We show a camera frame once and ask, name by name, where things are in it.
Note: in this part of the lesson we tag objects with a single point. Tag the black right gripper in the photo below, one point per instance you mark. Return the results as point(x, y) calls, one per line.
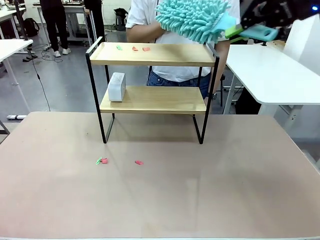
point(300, 8)

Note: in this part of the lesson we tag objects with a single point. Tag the teal chenille duster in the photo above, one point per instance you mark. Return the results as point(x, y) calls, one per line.
point(190, 17)

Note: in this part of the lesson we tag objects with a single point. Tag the white digital clock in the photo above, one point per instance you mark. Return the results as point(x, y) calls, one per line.
point(117, 87)

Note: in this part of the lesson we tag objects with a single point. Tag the red paper scrap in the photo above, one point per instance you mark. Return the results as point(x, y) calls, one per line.
point(135, 48)
point(146, 49)
point(139, 162)
point(104, 160)

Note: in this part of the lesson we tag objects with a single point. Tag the green paper scrap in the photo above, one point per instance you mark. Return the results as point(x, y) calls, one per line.
point(119, 47)
point(98, 161)

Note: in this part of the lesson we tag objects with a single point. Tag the person's left forearm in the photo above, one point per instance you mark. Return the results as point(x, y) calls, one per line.
point(222, 57)

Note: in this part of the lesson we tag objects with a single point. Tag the person's right forearm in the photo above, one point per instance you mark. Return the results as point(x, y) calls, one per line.
point(140, 33)

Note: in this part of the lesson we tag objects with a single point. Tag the two-tier wooden metal shelf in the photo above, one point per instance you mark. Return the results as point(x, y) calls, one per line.
point(150, 56)

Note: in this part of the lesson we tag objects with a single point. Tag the black stand pole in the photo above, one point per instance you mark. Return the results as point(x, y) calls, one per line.
point(264, 44)

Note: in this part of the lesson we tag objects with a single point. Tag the wooden workbench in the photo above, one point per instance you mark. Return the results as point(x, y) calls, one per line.
point(276, 43)

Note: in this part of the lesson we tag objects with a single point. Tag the large white table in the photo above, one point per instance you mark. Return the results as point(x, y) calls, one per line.
point(270, 75)

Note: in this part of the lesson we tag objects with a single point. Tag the white board panel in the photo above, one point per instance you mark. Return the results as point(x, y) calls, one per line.
point(305, 37)

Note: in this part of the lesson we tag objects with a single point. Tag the wrist watch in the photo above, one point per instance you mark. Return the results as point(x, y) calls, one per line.
point(214, 96)

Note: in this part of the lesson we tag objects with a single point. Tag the person in white t-shirt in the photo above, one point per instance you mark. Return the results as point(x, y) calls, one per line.
point(142, 12)

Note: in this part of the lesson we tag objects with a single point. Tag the bystander in dark clothes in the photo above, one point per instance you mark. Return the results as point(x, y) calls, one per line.
point(96, 20)

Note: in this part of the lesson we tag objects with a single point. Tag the grey background desk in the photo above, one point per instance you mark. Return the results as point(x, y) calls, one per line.
point(77, 12)

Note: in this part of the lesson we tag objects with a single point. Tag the bystander in black clothes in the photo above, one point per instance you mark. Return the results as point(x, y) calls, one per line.
point(53, 22)

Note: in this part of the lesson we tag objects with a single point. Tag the black backpack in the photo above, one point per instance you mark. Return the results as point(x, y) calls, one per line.
point(31, 27)

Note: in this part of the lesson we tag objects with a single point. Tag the black tripod stand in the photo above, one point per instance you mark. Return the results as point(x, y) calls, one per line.
point(21, 22)

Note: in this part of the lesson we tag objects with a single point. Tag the white side table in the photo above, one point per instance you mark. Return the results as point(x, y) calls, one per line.
point(12, 47)

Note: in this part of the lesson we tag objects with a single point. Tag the white background desk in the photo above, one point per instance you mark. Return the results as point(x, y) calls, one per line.
point(10, 13)

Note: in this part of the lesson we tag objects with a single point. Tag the white power strip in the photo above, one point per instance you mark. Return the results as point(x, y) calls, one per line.
point(17, 116)

